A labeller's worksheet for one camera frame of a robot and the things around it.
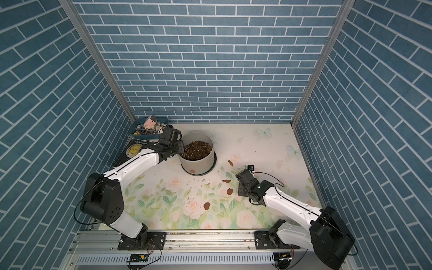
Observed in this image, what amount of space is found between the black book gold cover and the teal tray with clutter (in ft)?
0.10

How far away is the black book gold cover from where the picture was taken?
40.8 inches

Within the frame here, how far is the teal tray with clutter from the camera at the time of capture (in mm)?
1121
